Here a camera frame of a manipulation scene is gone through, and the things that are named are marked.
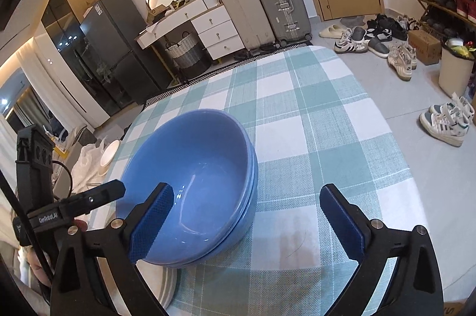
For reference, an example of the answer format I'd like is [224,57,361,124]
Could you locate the ribbed cream plate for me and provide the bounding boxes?
[149,265,178,309]

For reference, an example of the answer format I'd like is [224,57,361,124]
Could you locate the large blue bowl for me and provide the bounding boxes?
[116,109,258,267]

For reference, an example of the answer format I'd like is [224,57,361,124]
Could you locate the person's left hand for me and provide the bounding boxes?
[27,218,90,289]

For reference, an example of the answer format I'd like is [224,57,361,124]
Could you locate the white plastic bag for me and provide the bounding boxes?
[71,140,109,194]

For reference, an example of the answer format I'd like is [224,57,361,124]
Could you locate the small white bowl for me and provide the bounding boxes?
[100,140,121,168]

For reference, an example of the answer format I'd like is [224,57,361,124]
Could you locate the black glass cabinet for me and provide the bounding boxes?
[41,0,132,116]

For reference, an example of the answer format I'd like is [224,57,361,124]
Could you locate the dark grey refrigerator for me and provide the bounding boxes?
[81,0,173,104]

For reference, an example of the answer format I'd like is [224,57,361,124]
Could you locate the woven laundry basket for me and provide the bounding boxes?
[165,32,212,80]

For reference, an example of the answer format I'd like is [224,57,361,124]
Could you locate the white drawer cabinet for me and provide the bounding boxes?
[191,6,245,60]

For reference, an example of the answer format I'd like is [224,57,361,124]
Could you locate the white dressing desk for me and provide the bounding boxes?
[135,0,224,50]

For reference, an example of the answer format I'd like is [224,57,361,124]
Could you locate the white waste bin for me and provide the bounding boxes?
[438,38,475,96]

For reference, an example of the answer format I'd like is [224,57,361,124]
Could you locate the white grey sneaker pair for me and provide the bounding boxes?
[387,43,417,82]

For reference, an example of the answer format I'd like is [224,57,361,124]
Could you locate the small brown cardboard box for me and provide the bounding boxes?
[408,30,442,65]

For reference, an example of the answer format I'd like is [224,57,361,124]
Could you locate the beige suitcase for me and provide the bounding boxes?
[220,0,275,51]

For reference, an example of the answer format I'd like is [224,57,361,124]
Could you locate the beige slippers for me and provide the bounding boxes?
[319,24,352,40]

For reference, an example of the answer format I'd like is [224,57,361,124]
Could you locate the silver aluminium suitcase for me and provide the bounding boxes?
[261,0,312,47]

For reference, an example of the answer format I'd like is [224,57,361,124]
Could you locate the black cable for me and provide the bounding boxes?
[0,170,57,287]

